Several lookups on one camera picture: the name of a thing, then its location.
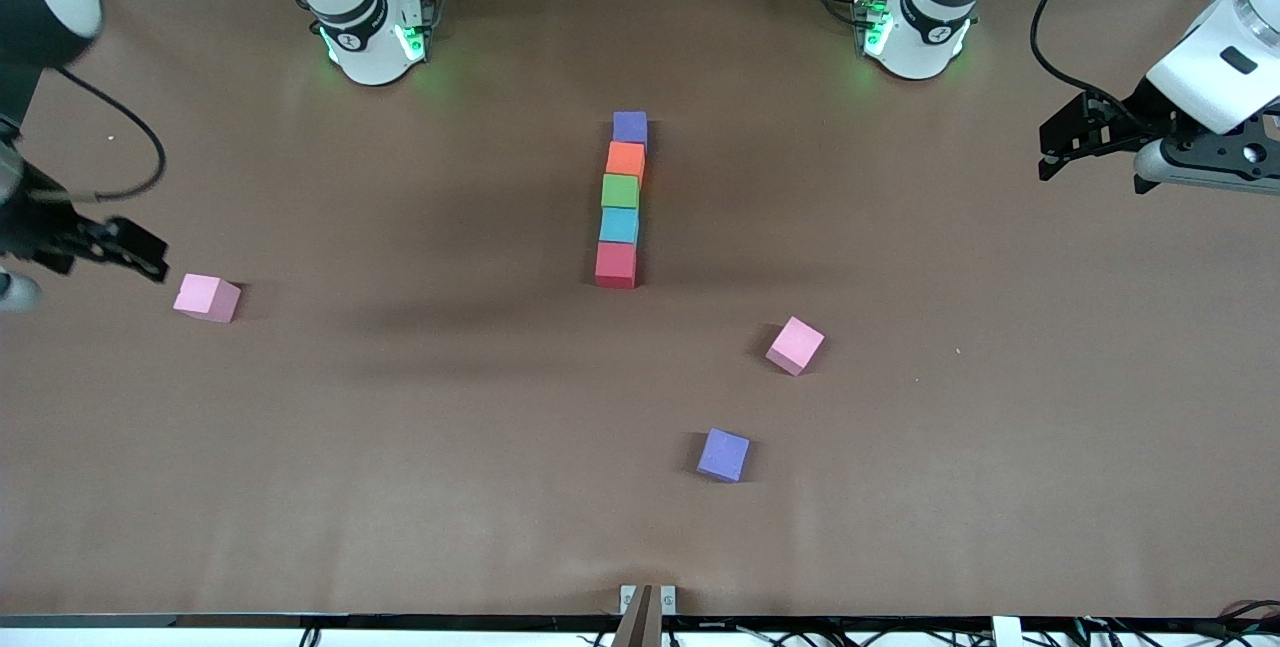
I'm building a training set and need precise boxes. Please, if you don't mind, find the black cable bundle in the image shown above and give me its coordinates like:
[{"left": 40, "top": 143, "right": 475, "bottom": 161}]
[{"left": 1075, "top": 617, "right": 1280, "bottom": 647}]

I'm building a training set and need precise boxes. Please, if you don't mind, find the red foam cube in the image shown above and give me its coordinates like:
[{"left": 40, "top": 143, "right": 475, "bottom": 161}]
[{"left": 595, "top": 242, "right": 639, "bottom": 289}]

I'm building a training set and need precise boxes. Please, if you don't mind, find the pink foam cube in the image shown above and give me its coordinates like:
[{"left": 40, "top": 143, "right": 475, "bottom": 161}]
[
  {"left": 765, "top": 316, "right": 827, "bottom": 377},
  {"left": 173, "top": 273, "right": 242, "bottom": 324}
]

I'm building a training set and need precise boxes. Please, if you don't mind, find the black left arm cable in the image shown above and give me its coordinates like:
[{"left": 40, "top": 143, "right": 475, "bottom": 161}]
[{"left": 1030, "top": 0, "right": 1151, "bottom": 113}]

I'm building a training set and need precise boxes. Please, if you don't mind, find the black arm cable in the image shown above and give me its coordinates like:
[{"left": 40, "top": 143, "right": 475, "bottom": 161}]
[
  {"left": 28, "top": 65, "right": 168, "bottom": 204},
  {"left": 1030, "top": 0, "right": 1151, "bottom": 113}
]

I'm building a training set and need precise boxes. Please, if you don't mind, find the camera mount strut with brackets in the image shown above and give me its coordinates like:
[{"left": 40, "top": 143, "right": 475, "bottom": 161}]
[{"left": 612, "top": 584, "right": 678, "bottom": 647}]

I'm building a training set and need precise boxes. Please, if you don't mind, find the orange foam cube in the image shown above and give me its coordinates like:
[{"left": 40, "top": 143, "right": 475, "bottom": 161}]
[{"left": 605, "top": 141, "right": 648, "bottom": 180}]

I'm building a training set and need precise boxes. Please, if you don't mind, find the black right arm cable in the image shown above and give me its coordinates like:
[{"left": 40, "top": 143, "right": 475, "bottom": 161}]
[{"left": 28, "top": 65, "right": 168, "bottom": 204}]

